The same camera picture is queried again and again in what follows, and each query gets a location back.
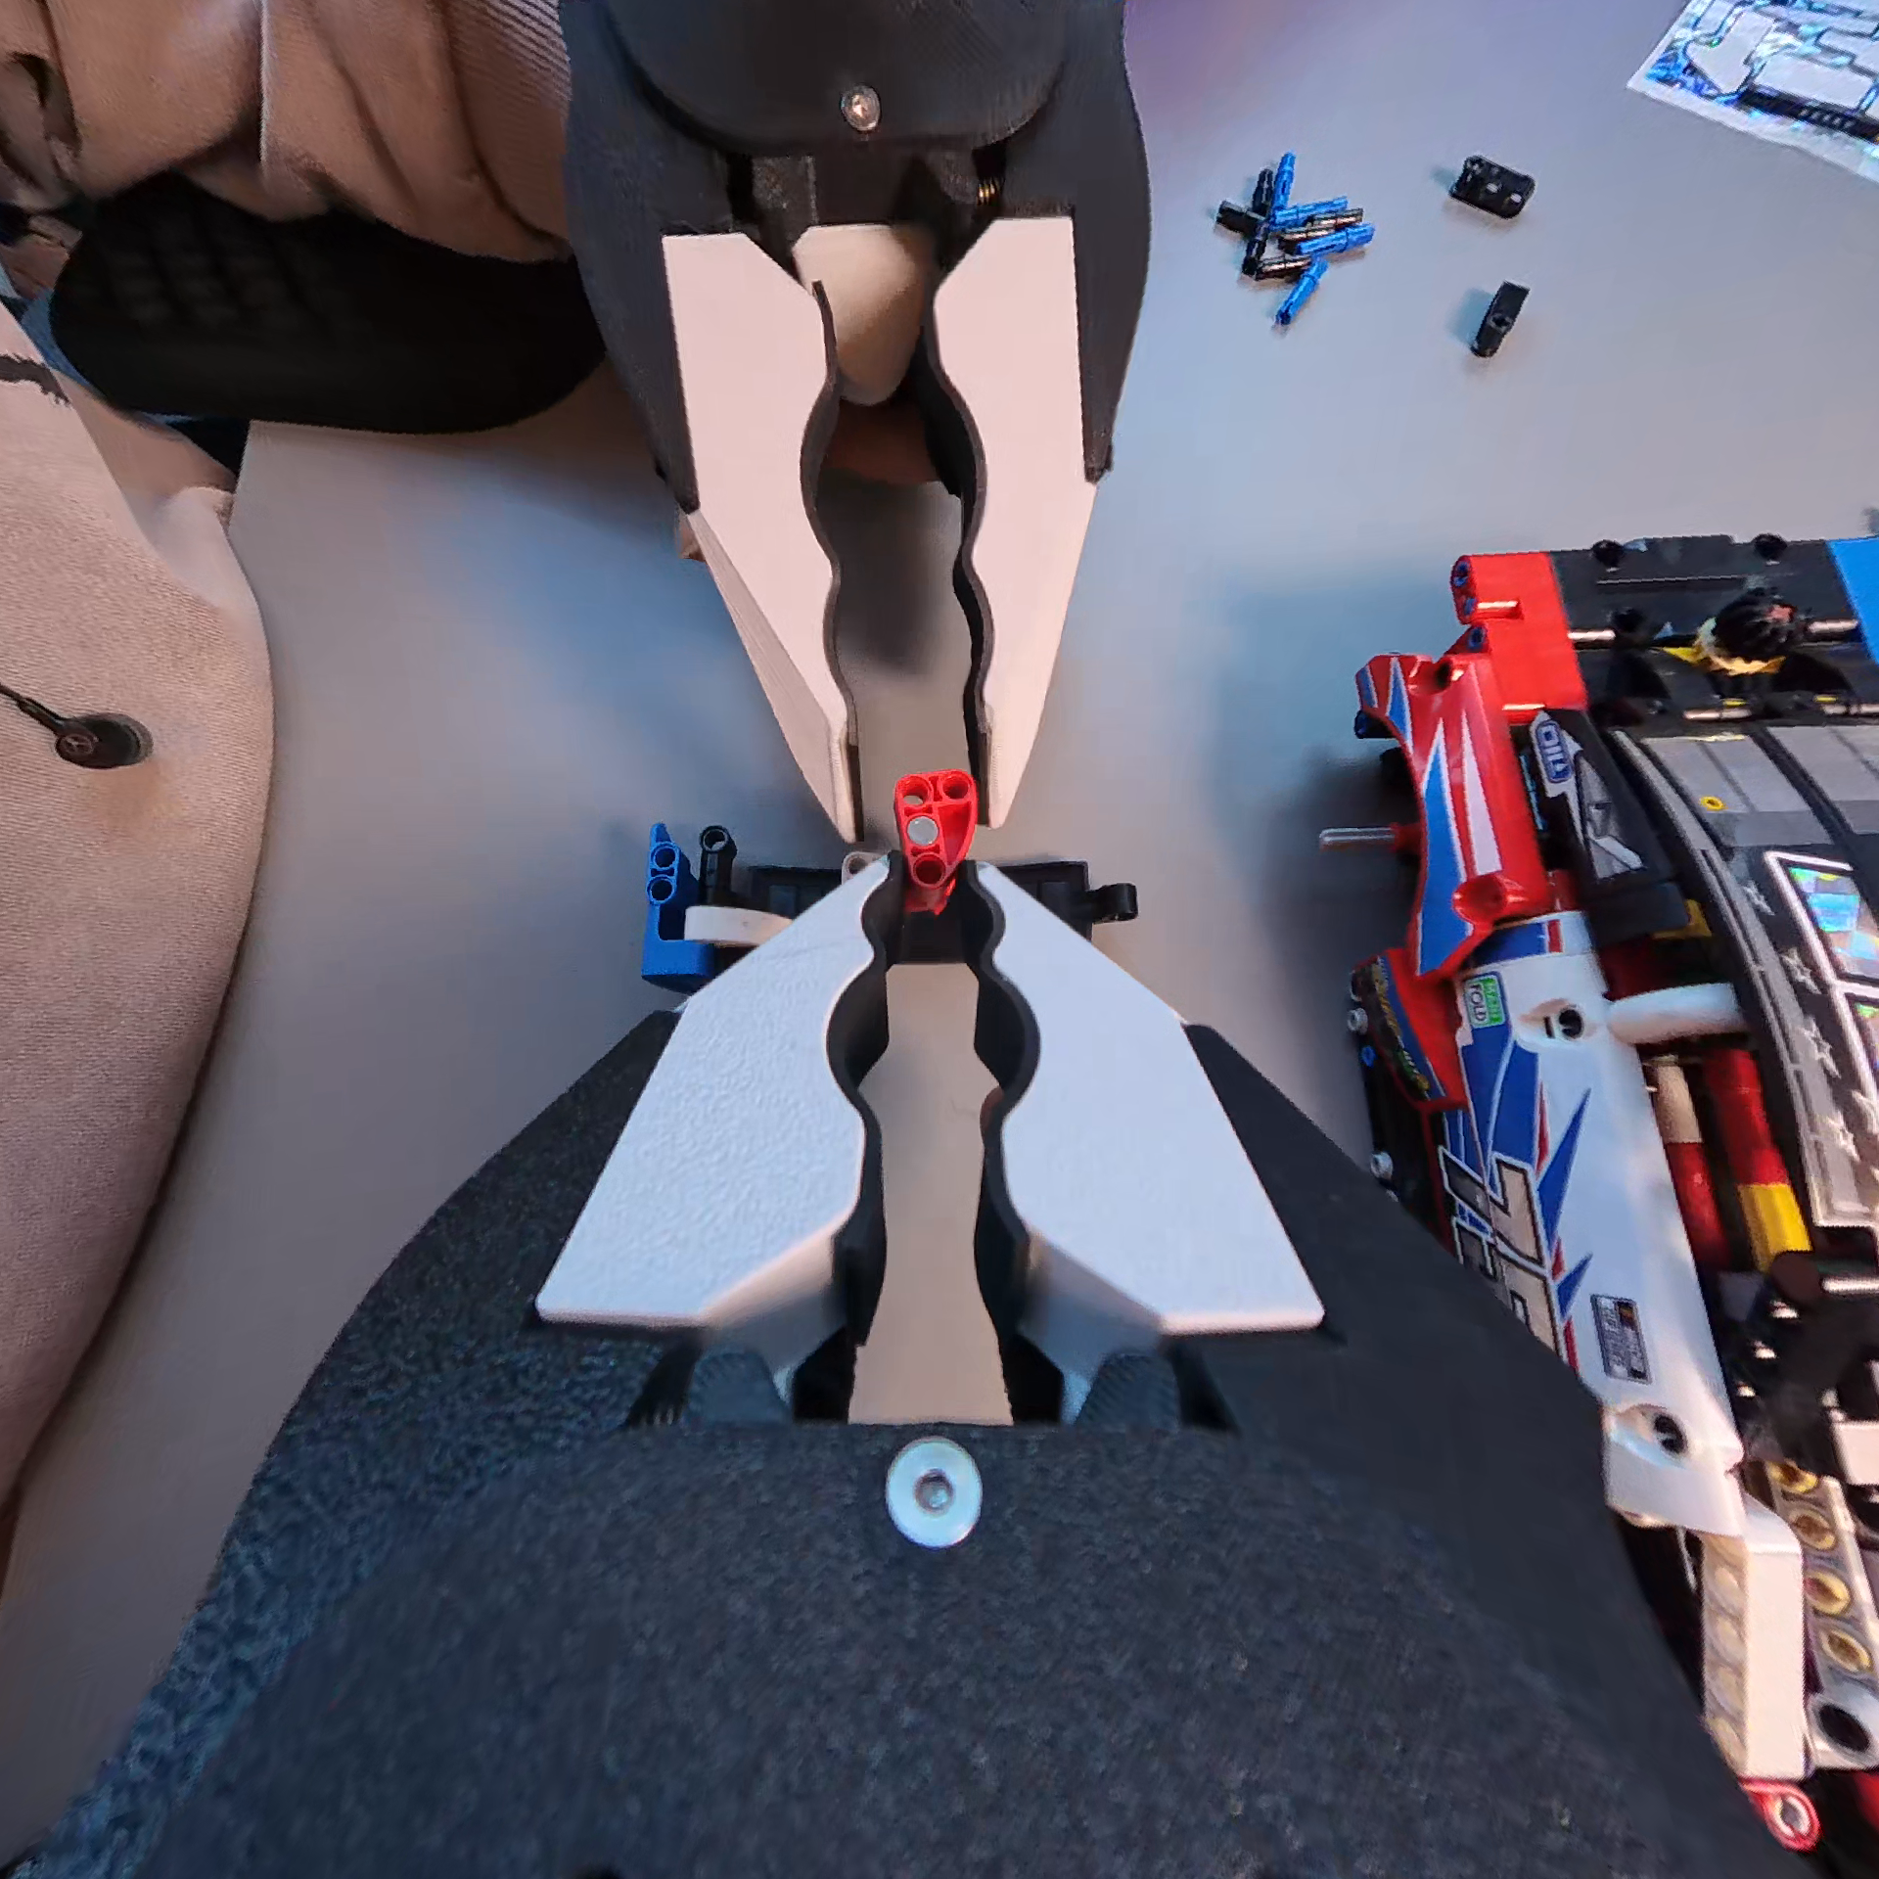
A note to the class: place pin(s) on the shiny sticker sheet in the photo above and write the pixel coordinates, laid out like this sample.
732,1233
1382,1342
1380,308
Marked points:
1777,75

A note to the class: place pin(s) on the lego race car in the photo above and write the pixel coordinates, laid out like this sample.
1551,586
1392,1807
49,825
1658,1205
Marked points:
1542,1175

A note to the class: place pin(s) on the black lego panel blue end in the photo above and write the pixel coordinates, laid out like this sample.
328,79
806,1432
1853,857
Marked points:
1066,887

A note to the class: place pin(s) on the black forearm brace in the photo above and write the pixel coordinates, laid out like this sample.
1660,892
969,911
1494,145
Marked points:
295,309

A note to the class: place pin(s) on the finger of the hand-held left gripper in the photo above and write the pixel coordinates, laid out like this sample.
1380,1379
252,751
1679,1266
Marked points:
1037,442
742,442

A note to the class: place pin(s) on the red lego piece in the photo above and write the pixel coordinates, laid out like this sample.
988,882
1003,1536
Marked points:
933,830

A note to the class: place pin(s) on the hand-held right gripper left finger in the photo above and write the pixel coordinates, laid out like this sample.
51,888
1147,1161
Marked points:
705,1160

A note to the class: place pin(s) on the person's left hand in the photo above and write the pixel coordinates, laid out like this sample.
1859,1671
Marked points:
883,448

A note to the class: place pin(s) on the pile of blue lego pins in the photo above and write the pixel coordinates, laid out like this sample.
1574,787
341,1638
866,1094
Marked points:
1301,236

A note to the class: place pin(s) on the person's left forearm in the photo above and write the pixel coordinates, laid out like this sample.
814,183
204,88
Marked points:
295,103

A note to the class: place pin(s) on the small black lego piece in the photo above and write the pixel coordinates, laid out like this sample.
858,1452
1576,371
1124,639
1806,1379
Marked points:
1499,317

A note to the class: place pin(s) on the black lego piece with holes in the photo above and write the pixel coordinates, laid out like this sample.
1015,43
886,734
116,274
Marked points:
1494,186

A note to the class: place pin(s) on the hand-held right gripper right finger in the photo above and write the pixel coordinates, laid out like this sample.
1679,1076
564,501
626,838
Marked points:
1160,1175

